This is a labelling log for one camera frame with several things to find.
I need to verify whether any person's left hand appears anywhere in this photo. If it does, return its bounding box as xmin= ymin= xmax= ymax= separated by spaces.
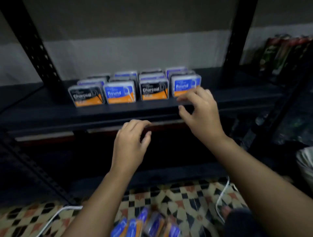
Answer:
xmin=110 ymin=119 xmax=152 ymax=175

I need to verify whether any person's right hand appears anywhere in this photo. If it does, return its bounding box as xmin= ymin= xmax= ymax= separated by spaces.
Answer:
xmin=176 ymin=86 xmax=227 ymax=149

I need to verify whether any dark metal shelf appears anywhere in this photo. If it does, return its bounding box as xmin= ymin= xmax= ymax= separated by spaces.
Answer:
xmin=0 ymin=0 xmax=313 ymax=208

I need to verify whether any group of floss boxes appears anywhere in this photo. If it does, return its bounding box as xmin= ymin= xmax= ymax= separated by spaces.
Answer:
xmin=67 ymin=66 xmax=202 ymax=108

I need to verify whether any person's right forearm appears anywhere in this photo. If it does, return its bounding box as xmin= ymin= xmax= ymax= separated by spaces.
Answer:
xmin=210 ymin=135 xmax=313 ymax=237

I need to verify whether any person's left forearm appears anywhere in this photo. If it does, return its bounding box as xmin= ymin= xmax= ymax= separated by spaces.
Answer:
xmin=61 ymin=170 xmax=134 ymax=237

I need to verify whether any person's right leg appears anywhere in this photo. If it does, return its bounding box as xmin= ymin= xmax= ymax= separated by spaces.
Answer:
xmin=224 ymin=209 xmax=269 ymax=237

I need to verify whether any pack of clear plastic bottles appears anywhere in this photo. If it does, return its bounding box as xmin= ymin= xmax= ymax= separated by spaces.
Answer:
xmin=232 ymin=110 xmax=313 ymax=147

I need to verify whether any row of green drink cans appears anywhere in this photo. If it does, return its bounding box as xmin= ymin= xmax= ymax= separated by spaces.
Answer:
xmin=254 ymin=34 xmax=313 ymax=78

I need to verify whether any white plastic bag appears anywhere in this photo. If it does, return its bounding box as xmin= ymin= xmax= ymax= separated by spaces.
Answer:
xmin=296 ymin=146 xmax=313 ymax=191

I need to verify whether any white cable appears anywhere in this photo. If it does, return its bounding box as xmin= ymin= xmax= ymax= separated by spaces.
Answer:
xmin=215 ymin=176 xmax=231 ymax=224
xmin=37 ymin=205 xmax=83 ymax=237

